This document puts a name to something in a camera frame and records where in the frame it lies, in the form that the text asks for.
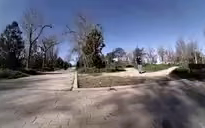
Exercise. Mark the group of trees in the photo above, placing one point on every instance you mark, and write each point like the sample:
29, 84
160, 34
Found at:
93, 50

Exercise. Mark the bare earth bed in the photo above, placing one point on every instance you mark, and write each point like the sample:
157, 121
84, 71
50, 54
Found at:
113, 81

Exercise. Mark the pale stone kerb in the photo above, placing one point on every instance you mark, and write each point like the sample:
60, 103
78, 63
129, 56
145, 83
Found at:
75, 81

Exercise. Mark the person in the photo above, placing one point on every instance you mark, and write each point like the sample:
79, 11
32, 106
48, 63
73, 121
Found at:
139, 65

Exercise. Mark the grey-brown paved path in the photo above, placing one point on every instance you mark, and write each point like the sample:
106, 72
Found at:
90, 106

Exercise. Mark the grass stretch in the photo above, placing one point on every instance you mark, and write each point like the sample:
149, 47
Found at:
3, 74
190, 74
156, 67

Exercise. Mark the dark low hedge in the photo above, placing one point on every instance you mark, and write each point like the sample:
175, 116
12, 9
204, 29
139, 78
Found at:
201, 66

